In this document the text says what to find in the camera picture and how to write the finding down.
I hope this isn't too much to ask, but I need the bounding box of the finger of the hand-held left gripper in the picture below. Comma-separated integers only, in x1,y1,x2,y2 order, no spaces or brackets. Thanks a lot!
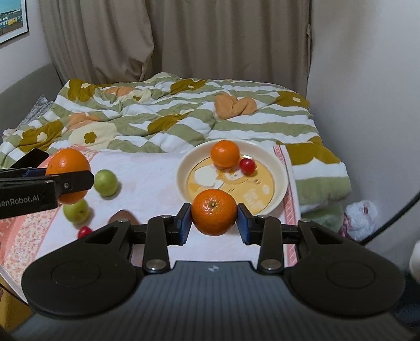
0,167,47,180
46,170,95,201

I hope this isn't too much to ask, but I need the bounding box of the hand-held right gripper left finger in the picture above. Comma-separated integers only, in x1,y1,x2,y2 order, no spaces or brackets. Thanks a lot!
76,203,192,275

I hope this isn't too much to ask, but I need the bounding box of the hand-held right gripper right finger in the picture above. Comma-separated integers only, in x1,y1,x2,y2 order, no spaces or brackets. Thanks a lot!
237,203,345,275

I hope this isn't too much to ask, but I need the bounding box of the orange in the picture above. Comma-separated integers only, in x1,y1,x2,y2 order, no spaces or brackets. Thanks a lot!
45,148,91,204
191,189,238,236
211,140,240,169

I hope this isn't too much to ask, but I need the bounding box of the green round fruit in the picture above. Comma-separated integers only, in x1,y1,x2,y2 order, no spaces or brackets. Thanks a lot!
63,198,89,224
94,169,118,196

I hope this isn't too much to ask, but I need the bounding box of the cream plate with yellow print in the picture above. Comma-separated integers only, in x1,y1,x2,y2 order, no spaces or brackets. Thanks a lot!
177,139,290,220

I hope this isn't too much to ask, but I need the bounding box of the black object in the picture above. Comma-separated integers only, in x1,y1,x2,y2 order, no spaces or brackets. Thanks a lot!
7,147,50,170

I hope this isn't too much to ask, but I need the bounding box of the pink and white towel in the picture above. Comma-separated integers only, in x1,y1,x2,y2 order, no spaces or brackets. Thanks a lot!
0,146,302,268

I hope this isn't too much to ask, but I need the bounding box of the brown kiwi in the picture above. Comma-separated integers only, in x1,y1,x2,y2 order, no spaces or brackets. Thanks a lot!
109,210,137,225

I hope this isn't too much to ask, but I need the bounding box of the grey patterned cloth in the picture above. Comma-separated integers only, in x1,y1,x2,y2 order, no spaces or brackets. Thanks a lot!
15,95,55,132

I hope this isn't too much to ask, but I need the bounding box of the cardboard box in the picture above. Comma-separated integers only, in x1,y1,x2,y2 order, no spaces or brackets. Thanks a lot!
0,266,33,332

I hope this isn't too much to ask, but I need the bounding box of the green striped floral blanket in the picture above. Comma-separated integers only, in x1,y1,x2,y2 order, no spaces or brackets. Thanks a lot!
0,71,352,232

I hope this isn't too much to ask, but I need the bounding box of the white plastic bag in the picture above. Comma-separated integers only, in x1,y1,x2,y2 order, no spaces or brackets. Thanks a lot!
341,200,378,241

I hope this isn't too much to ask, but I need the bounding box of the white object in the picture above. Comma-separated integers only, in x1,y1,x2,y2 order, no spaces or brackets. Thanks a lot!
409,241,420,283

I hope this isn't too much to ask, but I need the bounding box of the beige curtain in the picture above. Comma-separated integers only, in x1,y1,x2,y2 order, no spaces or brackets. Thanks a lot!
39,0,312,89

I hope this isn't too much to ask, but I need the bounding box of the grey upholstered bed frame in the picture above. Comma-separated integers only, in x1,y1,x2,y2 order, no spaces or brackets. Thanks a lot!
0,62,63,138

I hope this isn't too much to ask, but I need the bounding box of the framed wall poster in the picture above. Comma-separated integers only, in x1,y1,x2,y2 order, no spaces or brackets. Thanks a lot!
0,0,30,45

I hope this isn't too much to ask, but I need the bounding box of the black cable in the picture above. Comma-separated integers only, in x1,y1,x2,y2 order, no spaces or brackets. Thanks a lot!
361,191,420,246

